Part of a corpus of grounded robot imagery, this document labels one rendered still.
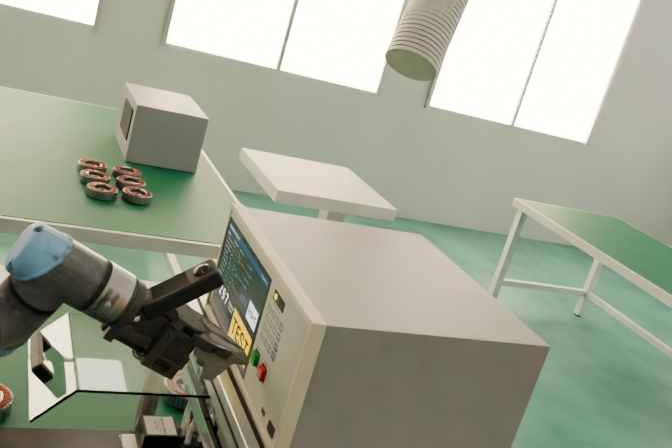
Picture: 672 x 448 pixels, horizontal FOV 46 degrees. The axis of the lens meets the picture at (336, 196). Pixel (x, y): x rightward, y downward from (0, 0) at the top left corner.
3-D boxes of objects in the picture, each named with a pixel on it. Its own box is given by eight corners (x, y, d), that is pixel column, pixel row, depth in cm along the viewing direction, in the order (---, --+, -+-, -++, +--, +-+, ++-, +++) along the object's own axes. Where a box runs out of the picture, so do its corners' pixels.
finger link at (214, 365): (227, 386, 115) (178, 359, 111) (253, 355, 115) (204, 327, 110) (232, 398, 113) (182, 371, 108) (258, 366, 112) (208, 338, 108)
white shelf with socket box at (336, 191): (233, 349, 208) (277, 189, 196) (204, 288, 240) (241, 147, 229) (350, 358, 223) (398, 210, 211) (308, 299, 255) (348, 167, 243)
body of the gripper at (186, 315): (166, 354, 114) (96, 316, 108) (203, 309, 114) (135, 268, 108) (175, 383, 108) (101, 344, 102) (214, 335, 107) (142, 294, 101)
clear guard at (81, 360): (28, 422, 115) (36, 387, 113) (27, 340, 136) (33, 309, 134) (239, 429, 128) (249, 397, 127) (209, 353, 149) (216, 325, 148)
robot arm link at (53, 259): (5, 246, 102) (43, 205, 99) (77, 287, 107) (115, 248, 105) (-8, 286, 95) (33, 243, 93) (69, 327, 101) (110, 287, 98)
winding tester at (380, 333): (271, 459, 104) (312, 323, 99) (204, 307, 142) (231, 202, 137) (507, 462, 120) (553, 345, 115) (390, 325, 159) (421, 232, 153)
